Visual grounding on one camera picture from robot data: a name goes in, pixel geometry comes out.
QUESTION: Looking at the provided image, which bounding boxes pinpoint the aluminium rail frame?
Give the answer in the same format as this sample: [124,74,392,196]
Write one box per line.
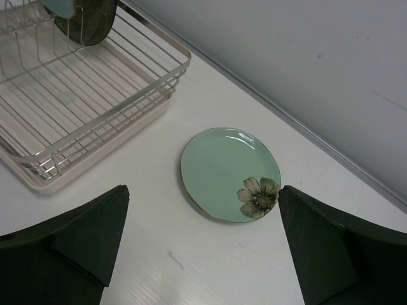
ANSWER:
[134,1,406,198]

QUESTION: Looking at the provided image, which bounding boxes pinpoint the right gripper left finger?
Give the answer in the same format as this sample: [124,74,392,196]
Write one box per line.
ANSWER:
[1,185,130,304]

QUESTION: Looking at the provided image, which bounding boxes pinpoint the green flower plate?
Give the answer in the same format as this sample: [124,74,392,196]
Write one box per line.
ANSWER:
[41,0,75,19]
[179,128,282,223]

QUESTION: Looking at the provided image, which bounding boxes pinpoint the metal wire dish rack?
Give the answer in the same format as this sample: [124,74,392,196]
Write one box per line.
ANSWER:
[1,1,191,163]

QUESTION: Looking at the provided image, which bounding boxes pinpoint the brown ceramic plate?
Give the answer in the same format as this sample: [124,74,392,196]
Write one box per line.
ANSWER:
[53,0,118,46]

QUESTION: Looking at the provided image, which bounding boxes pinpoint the beige drip tray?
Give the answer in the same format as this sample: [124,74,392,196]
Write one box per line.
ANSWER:
[1,88,172,195]

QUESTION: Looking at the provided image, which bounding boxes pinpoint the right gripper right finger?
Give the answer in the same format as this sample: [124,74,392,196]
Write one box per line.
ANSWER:
[279,186,406,304]

